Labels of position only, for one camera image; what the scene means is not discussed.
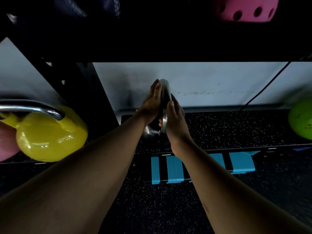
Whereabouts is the person's left hand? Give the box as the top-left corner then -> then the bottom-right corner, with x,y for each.
137,79 -> 163,126

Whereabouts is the yellow kettlebell with chrome handle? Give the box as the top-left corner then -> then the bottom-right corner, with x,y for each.
0,99 -> 89,163

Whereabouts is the pink perforated ball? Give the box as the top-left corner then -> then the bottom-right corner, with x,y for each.
212,0 -> 280,23

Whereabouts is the pink kettlebell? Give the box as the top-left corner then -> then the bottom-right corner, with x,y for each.
0,121 -> 21,163

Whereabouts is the green kettlebell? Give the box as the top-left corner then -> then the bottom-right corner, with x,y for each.
288,98 -> 312,141

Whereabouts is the person's right hand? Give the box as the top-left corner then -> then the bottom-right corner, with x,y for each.
158,93 -> 193,157

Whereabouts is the person's right forearm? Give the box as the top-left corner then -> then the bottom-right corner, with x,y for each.
171,137 -> 312,234

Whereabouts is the person's left forearm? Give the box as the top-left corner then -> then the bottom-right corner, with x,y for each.
0,112 -> 149,234

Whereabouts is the narrow blue tape strip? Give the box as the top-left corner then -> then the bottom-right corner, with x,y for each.
151,156 -> 160,185

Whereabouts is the wide blue tape strip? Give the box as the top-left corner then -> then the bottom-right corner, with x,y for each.
229,151 -> 261,174

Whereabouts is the black kettlebell with chrome handle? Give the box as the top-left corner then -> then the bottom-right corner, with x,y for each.
141,79 -> 186,150

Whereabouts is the black cable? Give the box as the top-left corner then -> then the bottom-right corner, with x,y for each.
240,62 -> 292,111

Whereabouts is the black metal storage rack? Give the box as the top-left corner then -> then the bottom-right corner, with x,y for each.
0,0 -> 312,185

